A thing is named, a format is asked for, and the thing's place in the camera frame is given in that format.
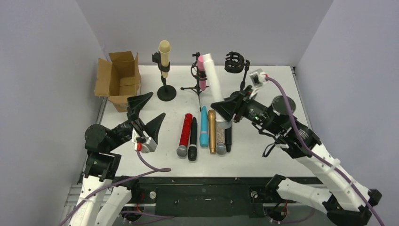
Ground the gold microphone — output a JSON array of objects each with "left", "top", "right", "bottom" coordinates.
[{"left": 207, "top": 110, "right": 216, "bottom": 154}]

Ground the slim black microphone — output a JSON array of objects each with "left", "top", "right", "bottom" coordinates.
[{"left": 225, "top": 127, "right": 232, "bottom": 153}]

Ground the brown cardboard box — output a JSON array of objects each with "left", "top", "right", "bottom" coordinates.
[{"left": 94, "top": 51, "right": 141, "bottom": 113}]

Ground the clip mic stand round base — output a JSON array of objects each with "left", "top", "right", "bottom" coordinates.
[{"left": 152, "top": 51, "right": 176, "bottom": 102}]

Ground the blue microphone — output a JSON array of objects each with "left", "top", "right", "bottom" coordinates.
[{"left": 199, "top": 106, "right": 209, "bottom": 147}]

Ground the red glitter microphone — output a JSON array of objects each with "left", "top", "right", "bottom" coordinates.
[{"left": 176, "top": 113, "right": 193, "bottom": 157}]

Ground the tripod shock mount stand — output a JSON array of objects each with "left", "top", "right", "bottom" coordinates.
[{"left": 180, "top": 52, "right": 209, "bottom": 112}]

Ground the silver glitter microphone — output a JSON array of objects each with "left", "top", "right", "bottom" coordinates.
[{"left": 215, "top": 122, "right": 227, "bottom": 155}]

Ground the white grey microphone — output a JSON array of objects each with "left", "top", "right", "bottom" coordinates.
[{"left": 203, "top": 53, "right": 231, "bottom": 129}]

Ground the pink microphone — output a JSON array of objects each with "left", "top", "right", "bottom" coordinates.
[{"left": 197, "top": 55, "right": 207, "bottom": 91}]

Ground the cream microphone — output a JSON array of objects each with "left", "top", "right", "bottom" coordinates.
[{"left": 159, "top": 40, "right": 171, "bottom": 79}]

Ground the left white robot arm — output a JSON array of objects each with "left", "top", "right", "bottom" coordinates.
[{"left": 60, "top": 92, "right": 166, "bottom": 226}]

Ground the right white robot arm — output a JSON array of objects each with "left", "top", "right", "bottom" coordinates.
[{"left": 211, "top": 86, "right": 382, "bottom": 226}]

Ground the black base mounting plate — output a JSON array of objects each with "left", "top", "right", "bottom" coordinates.
[{"left": 78, "top": 176, "right": 328, "bottom": 219}]

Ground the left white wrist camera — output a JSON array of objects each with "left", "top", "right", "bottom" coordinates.
[{"left": 132, "top": 133, "right": 158, "bottom": 153}]

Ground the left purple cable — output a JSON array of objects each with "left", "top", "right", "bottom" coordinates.
[{"left": 59, "top": 149, "right": 175, "bottom": 226}]

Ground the purple cable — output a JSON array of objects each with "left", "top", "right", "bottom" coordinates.
[
  {"left": 59, "top": 149, "right": 175, "bottom": 226},
  {"left": 265, "top": 76, "right": 385, "bottom": 226}
]

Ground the shock mount stand round base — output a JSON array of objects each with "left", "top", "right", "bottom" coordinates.
[{"left": 224, "top": 51, "right": 250, "bottom": 91}]

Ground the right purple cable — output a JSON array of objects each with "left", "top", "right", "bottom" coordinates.
[{"left": 265, "top": 76, "right": 385, "bottom": 226}]

